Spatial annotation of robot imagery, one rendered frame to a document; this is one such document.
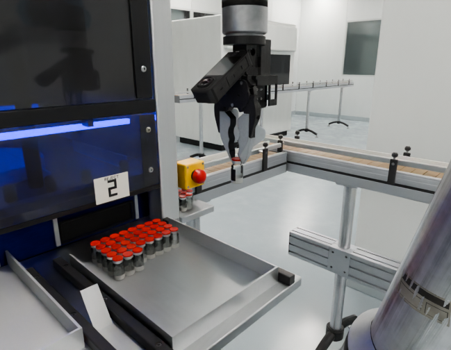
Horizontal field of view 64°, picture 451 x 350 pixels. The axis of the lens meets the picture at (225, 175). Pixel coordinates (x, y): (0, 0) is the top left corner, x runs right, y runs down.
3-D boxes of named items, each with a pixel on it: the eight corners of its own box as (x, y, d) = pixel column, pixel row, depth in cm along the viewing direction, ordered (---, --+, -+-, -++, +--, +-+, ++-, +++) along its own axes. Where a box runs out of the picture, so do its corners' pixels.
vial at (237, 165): (228, 182, 66) (228, 160, 64) (236, 180, 67) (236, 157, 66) (237, 185, 64) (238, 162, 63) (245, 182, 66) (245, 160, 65)
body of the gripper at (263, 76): (278, 109, 64) (281, 37, 61) (247, 114, 58) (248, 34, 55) (245, 105, 69) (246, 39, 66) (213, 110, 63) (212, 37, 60)
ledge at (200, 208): (152, 210, 110) (152, 205, 109) (184, 199, 119) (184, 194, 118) (182, 223, 100) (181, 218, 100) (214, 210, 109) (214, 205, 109)
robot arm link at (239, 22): (247, 3, 53) (209, 8, 59) (247, 35, 55) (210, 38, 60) (277, 8, 58) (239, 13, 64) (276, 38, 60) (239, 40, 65)
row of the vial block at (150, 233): (100, 269, 74) (98, 249, 73) (169, 240, 87) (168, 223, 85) (105, 273, 73) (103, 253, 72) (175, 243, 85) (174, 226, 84)
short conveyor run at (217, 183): (160, 221, 107) (157, 171, 102) (131, 207, 117) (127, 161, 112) (289, 173, 154) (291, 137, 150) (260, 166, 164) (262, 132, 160)
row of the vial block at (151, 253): (105, 273, 73) (103, 253, 72) (175, 243, 85) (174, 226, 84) (111, 278, 71) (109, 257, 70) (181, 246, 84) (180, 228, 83)
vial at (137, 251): (131, 269, 75) (129, 249, 73) (140, 264, 76) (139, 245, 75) (137, 273, 73) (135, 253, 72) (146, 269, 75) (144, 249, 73)
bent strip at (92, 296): (83, 321, 60) (79, 290, 58) (100, 312, 62) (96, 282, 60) (129, 368, 50) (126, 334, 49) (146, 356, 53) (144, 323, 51)
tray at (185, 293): (71, 269, 75) (69, 254, 74) (170, 229, 93) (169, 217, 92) (173, 356, 52) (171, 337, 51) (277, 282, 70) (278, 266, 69)
